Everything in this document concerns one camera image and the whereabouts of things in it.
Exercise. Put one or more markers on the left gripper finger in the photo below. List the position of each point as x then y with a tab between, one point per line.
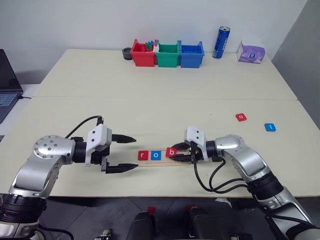
123	139
117	168

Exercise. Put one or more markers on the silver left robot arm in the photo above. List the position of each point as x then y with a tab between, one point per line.
47	162

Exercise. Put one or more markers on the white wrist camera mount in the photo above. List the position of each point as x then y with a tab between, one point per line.
197	136
98	136

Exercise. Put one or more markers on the purple tissue pack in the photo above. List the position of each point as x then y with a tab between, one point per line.
251	53

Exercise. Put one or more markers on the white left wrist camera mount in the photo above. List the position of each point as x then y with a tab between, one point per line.
98	136

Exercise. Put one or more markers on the red letter b block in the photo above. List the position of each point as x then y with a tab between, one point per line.
171	152

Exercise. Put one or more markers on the small red marker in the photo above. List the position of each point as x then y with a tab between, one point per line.
151	210

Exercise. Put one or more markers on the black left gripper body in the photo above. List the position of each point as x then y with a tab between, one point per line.
100	153

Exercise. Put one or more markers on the green plastic bin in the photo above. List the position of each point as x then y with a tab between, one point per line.
167	60

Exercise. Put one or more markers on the wooden letter tray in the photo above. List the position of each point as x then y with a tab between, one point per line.
162	163

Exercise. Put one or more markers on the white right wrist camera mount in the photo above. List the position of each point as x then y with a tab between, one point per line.
197	136

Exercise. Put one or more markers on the green toy brick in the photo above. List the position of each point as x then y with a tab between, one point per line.
149	46

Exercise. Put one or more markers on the blue letter o block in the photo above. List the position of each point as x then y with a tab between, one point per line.
155	155

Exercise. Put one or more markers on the black round holder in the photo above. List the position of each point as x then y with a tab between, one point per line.
126	53

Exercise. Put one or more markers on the blue drink can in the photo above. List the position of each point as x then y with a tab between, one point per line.
220	42

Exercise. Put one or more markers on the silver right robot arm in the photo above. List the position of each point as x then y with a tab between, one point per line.
245	160

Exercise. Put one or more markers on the red plastic bin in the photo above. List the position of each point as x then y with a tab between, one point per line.
143	58

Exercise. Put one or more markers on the blue plastic bin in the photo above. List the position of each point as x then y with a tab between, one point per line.
190	60

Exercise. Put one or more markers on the red letter r block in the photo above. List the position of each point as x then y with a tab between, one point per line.
142	155

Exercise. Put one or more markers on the white toy brick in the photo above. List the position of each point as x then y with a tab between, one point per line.
156	47

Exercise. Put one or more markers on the blue letter t block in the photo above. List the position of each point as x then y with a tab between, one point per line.
270	127

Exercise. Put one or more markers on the blue toy brick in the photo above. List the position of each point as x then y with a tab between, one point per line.
151	42

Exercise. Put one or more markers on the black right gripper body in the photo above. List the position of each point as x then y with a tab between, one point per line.
194	153

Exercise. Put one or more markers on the dark laptop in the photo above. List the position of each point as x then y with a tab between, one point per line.
7	82

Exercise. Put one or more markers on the dark rounded shape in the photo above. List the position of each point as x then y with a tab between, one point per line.
201	225
141	227

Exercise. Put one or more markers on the red letter o block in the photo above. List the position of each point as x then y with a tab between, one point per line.
241	117

